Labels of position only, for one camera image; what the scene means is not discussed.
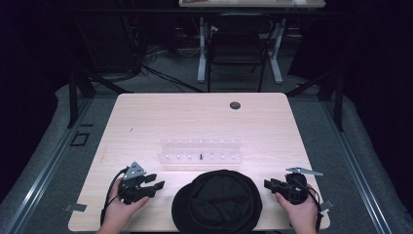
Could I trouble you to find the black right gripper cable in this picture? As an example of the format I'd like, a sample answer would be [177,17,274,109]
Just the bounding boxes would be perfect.
[301,181,324,232]

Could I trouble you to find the person's left hand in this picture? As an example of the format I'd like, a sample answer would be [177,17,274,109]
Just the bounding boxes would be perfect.
[102,186,151,233]

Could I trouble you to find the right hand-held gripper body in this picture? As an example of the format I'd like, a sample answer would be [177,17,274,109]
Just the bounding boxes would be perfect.
[281,166,324,206]

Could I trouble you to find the black hat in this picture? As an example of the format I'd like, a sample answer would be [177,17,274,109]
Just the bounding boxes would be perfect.
[170,169,264,234]

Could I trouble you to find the white-legged desk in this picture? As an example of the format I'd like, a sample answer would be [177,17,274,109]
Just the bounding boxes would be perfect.
[178,0,326,86]

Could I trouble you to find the clear acrylic pin rack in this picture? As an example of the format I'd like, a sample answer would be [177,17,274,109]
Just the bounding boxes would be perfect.
[157,136,244,166]

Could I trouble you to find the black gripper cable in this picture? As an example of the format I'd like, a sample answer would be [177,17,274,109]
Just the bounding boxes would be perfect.
[301,181,324,232]
[99,167,131,226]

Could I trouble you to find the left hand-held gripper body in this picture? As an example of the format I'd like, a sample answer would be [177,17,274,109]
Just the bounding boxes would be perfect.
[117,161,156,206]

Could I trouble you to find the grey tape tab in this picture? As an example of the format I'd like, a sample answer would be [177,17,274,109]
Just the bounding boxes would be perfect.
[319,198,336,215]
[63,203,88,214]

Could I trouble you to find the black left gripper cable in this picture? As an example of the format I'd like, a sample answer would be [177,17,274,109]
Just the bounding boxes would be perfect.
[99,167,131,226]

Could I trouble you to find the person's right hand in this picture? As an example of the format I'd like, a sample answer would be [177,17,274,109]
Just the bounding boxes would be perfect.
[275,184,319,232]

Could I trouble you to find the black floor cables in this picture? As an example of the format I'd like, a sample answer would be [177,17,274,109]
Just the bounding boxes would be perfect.
[120,19,207,94]

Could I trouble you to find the black metal stand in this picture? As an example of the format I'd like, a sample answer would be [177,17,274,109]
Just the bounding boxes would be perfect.
[66,19,134,129]
[285,61,346,133]

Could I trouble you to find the black chair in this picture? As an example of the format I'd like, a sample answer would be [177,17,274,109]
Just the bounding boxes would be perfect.
[206,13,276,94]

